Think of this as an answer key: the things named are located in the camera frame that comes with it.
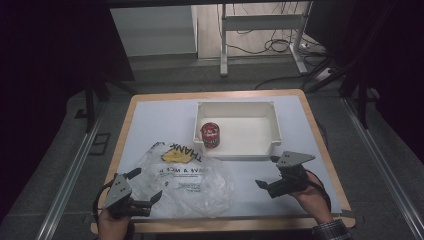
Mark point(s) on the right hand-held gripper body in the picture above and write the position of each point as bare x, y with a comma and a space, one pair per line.
291, 180

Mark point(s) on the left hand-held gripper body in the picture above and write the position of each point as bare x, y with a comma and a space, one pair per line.
118, 196

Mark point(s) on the clear plastic bag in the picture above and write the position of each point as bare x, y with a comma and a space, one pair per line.
186, 186

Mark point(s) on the white plastic bin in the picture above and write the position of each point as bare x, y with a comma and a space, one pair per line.
246, 136

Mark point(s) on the red-lidded dark can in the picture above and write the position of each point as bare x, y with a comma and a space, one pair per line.
210, 135

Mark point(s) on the person's right hand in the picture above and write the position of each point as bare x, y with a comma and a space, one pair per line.
315, 200

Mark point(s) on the person's left hand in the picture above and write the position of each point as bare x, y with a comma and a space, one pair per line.
111, 228

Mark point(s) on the white table mat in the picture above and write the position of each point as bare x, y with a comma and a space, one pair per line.
160, 123

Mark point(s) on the black metal stand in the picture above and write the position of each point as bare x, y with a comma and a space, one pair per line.
89, 100

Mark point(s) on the white power strip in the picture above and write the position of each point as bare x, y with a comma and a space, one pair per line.
324, 74

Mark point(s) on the black floor frame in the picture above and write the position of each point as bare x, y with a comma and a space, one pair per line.
100, 144

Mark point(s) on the aluminium floor rail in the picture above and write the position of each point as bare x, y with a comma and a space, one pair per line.
68, 180
383, 160

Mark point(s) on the white metal desk frame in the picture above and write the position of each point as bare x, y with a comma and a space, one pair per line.
260, 22

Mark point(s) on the grey wall panel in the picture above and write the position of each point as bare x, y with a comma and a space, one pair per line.
153, 30

